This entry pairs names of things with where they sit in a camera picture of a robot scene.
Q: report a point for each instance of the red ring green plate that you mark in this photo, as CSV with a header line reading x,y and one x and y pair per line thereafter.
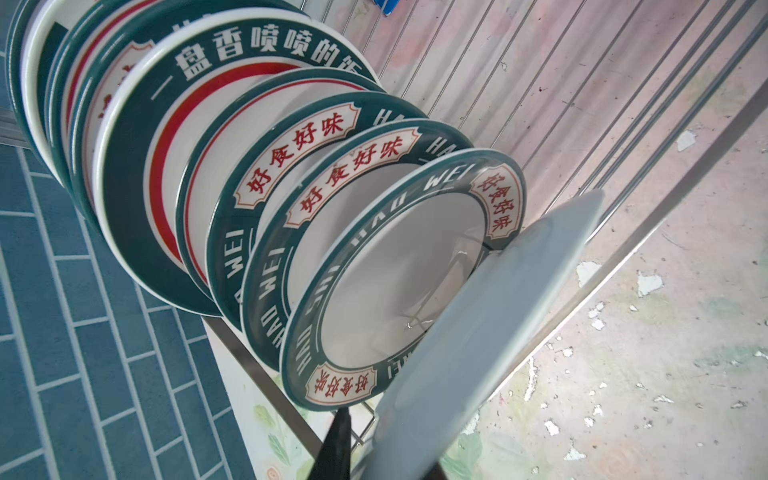
x,y
212,56

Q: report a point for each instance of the orange sunburst pattern plate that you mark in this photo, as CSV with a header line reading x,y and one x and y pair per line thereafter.
x,y
466,354

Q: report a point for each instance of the green rim white plate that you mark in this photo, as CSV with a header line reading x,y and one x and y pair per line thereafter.
x,y
390,274

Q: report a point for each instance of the rear plates stack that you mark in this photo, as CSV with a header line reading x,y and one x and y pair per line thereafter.
x,y
53,43

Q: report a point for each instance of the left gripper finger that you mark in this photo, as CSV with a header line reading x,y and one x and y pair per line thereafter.
x,y
334,459

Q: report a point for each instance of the metal wire dish rack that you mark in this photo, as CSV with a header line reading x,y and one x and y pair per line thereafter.
x,y
662,374

